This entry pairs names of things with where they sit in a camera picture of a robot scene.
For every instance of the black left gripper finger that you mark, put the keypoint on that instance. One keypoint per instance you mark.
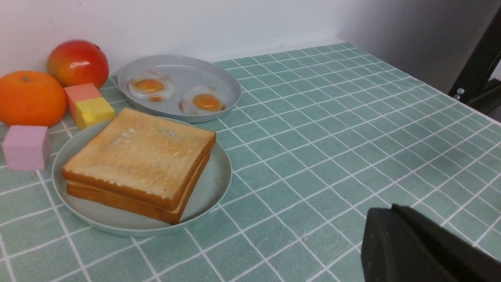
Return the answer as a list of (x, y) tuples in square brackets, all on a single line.
[(402, 245)]

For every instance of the toast slice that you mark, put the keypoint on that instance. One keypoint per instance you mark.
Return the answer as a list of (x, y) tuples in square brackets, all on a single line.
[(137, 207), (141, 157)]

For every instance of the light green centre plate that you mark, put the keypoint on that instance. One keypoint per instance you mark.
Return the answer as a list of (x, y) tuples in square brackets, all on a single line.
[(211, 187)]

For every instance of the fried egg front right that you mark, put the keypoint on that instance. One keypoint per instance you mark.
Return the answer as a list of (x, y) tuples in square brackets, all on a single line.
[(202, 99)]

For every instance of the fried egg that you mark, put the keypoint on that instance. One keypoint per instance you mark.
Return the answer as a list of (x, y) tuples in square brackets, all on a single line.
[(151, 85), (202, 99)]

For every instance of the grey egg plate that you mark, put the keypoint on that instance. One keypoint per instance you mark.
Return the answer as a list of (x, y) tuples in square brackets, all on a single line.
[(185, 73)]

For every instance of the fried egg rear left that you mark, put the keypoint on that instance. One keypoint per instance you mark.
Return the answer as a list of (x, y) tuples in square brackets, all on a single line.
[(151, 85)]

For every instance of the pink and yellow block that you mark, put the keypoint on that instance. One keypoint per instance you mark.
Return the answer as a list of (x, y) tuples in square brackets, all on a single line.
[(87, 106)]

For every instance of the red apple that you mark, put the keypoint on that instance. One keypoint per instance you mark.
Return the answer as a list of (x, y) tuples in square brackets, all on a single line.
[(78, 62)]

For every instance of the pink cube block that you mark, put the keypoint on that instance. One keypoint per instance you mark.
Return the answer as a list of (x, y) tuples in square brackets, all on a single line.
[(27, 148)]

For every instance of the orange fruit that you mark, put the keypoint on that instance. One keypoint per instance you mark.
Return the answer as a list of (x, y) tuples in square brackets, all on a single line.
[(31, 98)]

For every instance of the black metal frame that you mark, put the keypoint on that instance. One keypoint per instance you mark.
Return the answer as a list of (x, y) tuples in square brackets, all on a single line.
[(474, 88)]

